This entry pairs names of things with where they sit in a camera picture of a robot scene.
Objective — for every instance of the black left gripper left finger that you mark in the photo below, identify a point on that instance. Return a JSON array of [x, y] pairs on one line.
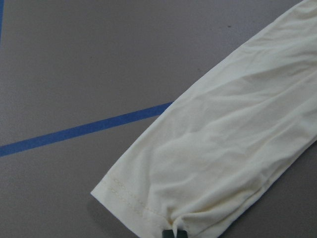
[[167, 233]]

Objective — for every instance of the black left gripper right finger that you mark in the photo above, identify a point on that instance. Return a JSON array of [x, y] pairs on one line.
[[181, 232]]

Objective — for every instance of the cream long-sleeve printed shirt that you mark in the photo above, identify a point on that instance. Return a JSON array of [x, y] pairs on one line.
[[219, 147]]

